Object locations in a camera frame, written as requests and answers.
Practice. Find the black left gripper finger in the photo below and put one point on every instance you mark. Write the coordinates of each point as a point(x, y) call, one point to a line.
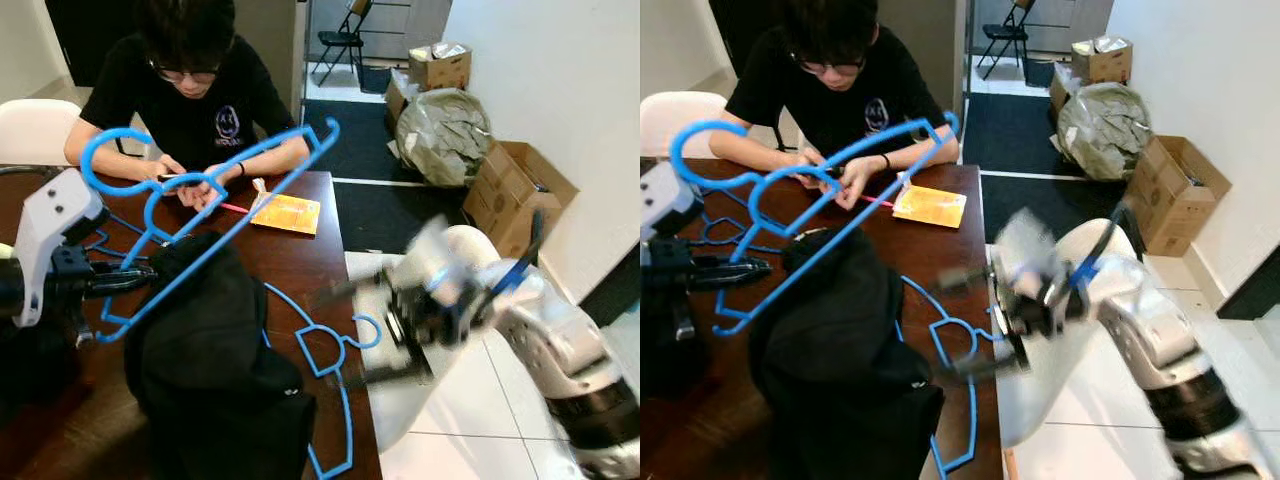
point(120, 272)
point(115, 289)
point(735, 264)
point(730, 281)

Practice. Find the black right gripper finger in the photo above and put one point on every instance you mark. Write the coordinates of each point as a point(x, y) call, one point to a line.
point(985, 368)
point(965, 280)
point(350, 288)
point(385, 372)

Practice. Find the black phone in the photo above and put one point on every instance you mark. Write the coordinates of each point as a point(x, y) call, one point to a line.
point(822, 172)
point(180, 178)

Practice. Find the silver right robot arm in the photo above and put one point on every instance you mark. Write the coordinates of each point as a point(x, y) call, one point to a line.
point(1180, 340)
point(560, 340)

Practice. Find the black shirt person right forearm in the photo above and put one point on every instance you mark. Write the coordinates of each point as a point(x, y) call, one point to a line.
point(750, 150)
point(112, 160)

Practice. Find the black shirt person left forearm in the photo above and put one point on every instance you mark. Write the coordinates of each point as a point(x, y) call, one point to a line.
point(270, 158)
point(920, 150)

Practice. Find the black shirt person right hand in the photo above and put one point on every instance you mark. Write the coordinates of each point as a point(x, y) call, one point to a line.
point(810, 165)
point(170, 170)

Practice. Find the black shirt person left hand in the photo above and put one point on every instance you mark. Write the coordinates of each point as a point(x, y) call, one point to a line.
point(210, 190)
point(855, 185)

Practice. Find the yellow booklet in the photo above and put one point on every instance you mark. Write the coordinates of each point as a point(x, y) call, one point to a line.
point(930, 205)
point(285, 213)

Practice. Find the plain black garment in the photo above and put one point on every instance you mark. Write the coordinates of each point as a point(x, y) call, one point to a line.
point(210, 350)
point(840, 350)

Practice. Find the red pen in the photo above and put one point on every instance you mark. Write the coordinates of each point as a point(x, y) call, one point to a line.
point(235, 208)
point(878, 201)

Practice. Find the dark blue floor rug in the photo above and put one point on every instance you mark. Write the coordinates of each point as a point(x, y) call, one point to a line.
point(360, 150)
point(1020, 145)

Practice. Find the large open cardboard box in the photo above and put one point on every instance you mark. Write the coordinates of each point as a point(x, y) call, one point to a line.
point(1175, 195)
point(510, 200)

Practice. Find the person in black T-shirt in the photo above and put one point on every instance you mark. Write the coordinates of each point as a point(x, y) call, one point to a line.
point(850, 100)
point(195, 110)

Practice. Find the grey-green plastic bag bundle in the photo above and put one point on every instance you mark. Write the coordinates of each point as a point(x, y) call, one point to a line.
point(1105, 130)
point(445, 135)

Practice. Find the black bin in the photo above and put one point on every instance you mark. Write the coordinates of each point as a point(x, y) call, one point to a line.
point(375, 78)
point(1038, 72)

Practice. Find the cardboard box with foil bag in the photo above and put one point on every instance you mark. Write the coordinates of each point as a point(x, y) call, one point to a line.
point(440, 68)
point(1102, 62)

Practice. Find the black folding chair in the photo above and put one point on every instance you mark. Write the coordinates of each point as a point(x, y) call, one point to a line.
point(1005, 35)
point(345, 40)

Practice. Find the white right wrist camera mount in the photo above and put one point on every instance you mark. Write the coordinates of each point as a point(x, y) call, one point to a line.
point(1025, 245)
point(420, 255)

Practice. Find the black door frame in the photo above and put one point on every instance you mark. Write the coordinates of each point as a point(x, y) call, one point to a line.
point(1250, 285)
point(610, 290)

